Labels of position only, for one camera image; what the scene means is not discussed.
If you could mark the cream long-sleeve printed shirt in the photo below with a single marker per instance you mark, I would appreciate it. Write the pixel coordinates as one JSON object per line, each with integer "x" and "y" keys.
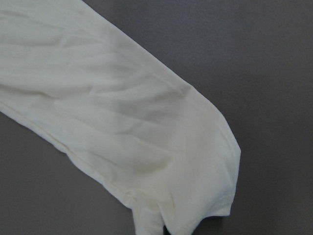
{"x": 122, "y": 117}

